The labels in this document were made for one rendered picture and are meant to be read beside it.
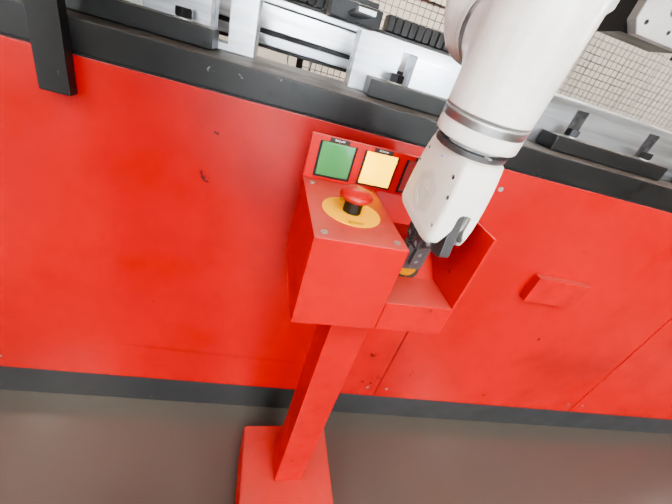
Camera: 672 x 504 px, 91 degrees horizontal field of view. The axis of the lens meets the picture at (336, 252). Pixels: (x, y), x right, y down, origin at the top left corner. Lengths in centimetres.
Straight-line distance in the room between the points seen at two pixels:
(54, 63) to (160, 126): 14
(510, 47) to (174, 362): 91
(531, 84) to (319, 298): 28
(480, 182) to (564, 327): 81
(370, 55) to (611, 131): 56
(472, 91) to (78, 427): 108
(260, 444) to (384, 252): 67
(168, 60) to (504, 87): 46
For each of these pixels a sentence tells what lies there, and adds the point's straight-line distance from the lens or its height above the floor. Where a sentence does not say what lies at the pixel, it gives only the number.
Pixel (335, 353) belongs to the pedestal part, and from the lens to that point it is 53.
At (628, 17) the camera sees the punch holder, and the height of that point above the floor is 112.
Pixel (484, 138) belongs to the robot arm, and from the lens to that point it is 34.
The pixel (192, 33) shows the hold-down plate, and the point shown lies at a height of 89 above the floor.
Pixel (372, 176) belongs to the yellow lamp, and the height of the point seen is 80.
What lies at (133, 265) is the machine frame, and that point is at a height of 47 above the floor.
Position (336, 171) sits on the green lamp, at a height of 80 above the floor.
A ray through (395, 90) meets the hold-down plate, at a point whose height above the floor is 90.
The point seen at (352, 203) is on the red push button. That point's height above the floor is 80.
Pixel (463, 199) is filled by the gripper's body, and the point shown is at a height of 85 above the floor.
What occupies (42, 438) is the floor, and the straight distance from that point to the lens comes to 113.
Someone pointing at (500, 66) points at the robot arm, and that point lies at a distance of 33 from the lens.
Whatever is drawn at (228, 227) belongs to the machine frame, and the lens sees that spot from 67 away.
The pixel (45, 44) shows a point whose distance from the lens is 65.
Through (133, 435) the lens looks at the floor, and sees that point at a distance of 108.
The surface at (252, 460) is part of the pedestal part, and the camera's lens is 90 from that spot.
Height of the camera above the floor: 94
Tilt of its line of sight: 31 degrees down
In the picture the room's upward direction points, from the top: 18 degrees clockwise
